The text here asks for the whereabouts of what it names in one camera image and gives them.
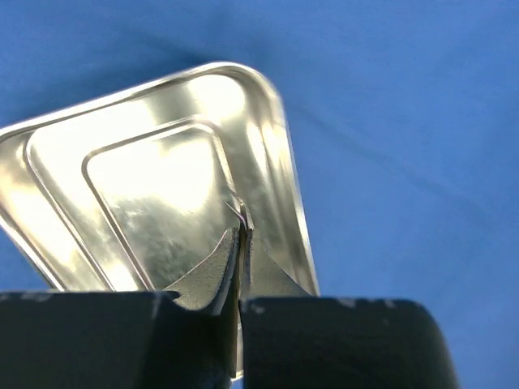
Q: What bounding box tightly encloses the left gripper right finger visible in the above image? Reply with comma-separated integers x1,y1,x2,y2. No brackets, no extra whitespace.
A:
240,231,459,388

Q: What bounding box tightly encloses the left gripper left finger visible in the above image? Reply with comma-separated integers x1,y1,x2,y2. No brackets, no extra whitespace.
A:
1,229,240,388

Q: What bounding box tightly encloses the small steel scalpel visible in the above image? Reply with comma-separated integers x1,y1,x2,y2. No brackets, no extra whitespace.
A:
227,196,254,301

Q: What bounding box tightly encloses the stainless steel instrument tray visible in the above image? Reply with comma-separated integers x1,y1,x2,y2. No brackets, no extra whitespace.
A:
1,62,319,295

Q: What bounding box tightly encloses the blue surgical cloth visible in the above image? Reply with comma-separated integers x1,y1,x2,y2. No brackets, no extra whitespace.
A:
1,1,518,388

